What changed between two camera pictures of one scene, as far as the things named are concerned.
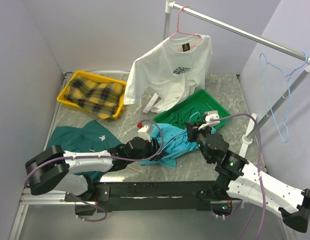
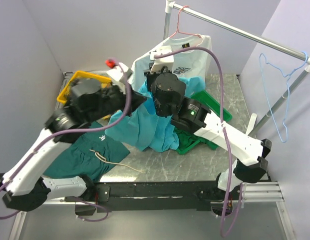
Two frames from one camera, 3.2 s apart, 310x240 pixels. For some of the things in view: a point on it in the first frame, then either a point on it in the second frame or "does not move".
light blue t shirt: (173, 141) to (142, 127)
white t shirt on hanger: (174, 70) does not move
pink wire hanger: (182, 32) does not move
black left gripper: (154, 150) to (138, 99)
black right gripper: (192, 130) to (150, 77)
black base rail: (144, 196) does not move
